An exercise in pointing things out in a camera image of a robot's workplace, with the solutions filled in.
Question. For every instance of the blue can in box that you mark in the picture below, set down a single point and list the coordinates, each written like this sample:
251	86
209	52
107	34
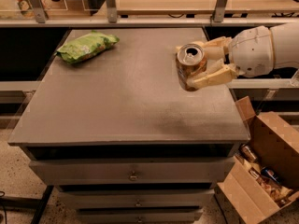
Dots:
270	174

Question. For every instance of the grey drawer cabinet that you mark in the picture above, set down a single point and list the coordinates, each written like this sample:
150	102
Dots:
122	141

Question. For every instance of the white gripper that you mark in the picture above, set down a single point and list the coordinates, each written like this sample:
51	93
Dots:
251	51

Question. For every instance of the metal railing frame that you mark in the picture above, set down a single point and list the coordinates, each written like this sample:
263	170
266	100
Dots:
80	13

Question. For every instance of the green chip bag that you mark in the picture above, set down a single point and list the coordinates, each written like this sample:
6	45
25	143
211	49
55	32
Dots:
86	47

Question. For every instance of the orange soda can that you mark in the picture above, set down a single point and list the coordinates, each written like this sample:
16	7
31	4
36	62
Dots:
190	61

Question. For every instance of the snack packets in box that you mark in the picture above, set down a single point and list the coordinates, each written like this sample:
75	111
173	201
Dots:
278	193

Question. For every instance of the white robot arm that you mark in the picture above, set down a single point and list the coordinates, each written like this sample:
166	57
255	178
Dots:
285	38

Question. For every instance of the can in cardboard box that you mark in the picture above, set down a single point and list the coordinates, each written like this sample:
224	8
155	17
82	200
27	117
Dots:
248	153

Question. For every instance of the open cardboard box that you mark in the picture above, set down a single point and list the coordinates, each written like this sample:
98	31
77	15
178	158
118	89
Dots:
274	137

